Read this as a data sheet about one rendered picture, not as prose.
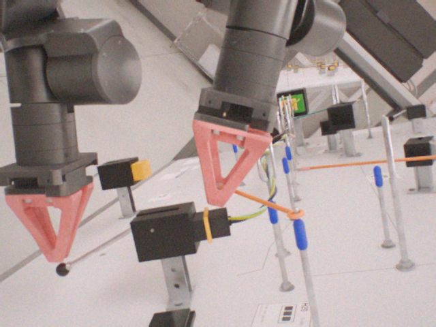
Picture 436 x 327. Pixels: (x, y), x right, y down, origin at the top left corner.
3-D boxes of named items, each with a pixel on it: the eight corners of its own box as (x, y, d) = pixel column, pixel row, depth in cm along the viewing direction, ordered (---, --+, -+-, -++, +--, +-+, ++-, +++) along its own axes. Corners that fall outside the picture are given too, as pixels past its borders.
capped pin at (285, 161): (302, 219, 65) (291, 157, 64) (292, 221, 65) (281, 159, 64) (298, 216, 67) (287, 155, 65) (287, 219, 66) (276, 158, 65)
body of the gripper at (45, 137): (100, 169, 52) (94, 99, 51) (60, 191, 42) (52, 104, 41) (41, 170, 52) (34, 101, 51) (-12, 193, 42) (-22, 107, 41)
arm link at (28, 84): (39, 42, 49) (-12, 39, 44) (90, 37, 45) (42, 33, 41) (45, 112, 50) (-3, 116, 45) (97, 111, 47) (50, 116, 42)
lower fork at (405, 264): (418, 270, 44) (396, 115, 42) (397, 272, 44) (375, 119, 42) (413, 261, 46) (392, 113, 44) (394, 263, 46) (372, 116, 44)
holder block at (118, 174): (89, 217, 92) (77, 166, 90) (150, 208, 89) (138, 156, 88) (78, 225, 87) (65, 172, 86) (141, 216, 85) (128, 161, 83)
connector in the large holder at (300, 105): (304, 110, 120) (302, 93, 119) (304, 112, 117) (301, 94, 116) (281, 114, 121) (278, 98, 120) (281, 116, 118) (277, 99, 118)
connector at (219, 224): (184, 234, 48) (180, 214, 48) (232, 225, 48) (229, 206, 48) (182, 244, 45) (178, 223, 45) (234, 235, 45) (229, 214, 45)
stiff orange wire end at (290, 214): (221, 184, 49) (219, 179, 49) (309, 217, 33) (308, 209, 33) (209, 187, 49) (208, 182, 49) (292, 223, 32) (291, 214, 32)
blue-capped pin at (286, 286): (278, 286, 46) (261, 199, 45) (294, 284, 46) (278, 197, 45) (278, 293, 45) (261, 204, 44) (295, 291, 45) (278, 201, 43)
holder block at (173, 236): (148, 247, 50) (139, 210, 49) (201, 238, 49) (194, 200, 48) (138, 263, 46) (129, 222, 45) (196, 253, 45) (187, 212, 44)
